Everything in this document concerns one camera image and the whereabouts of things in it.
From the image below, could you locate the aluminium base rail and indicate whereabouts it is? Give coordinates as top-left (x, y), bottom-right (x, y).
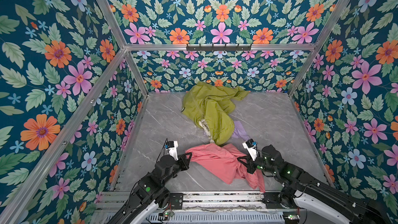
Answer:
top-left (96, 190), bottom-right (352, 213)

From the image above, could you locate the white vent grille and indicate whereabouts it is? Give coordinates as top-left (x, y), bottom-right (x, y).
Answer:
top-left (138, 212), bottom-right (285, 224)

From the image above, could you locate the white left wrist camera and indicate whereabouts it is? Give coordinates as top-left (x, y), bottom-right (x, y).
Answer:
top-left (165, 141), bottom-right (178, 161)

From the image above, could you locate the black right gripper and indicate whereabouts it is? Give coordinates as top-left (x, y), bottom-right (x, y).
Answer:
top-left (236, 153), bottom-right (277, 176)

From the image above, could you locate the black hook rail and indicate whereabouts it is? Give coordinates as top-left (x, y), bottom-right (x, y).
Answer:
top-left (186, 44), bottom-right (252, 52)

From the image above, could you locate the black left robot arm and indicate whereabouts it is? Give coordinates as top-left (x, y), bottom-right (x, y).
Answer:
top-left (108, 152), bottom-right (192, 224)

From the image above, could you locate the purple cloth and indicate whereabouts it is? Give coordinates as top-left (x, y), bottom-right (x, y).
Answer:
top-left (231, 121), bottom-right (250, 141)

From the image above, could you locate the aluminium enclosure frame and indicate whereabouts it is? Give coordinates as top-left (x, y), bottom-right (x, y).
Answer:
top-left (1, 0), bottom-right (350, 224)

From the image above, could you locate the green zip jacket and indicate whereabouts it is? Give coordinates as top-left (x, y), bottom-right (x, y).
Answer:
top-left (181, 82), bottom-right (250, 146)

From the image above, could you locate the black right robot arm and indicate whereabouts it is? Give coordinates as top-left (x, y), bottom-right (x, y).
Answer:
top-left (238, 140), bottom-right (390, 224)

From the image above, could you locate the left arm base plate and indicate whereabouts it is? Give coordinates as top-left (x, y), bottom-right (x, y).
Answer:
top-left (158, 192), bottom-right (184, 210)

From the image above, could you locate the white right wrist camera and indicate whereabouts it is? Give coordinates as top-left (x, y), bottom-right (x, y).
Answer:
top-left (242, 139), bottom-right (259, 161)

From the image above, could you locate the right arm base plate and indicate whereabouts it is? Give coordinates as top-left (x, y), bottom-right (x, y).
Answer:
top-left (262, 192), bottom-right (297, 209)

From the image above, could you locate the pink cloth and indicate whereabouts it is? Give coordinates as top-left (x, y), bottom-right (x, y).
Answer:
top-left (186, 144), bottom-right (266, 193)

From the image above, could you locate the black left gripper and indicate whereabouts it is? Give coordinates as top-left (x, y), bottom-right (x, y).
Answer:
top-left (163, 152), bottom-right (194, 189)

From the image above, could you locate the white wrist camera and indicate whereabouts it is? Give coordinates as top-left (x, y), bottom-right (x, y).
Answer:
top-left (165, 141), bottom-right (178, 161)
top-left (242, 139), bottom-right (259, 161)

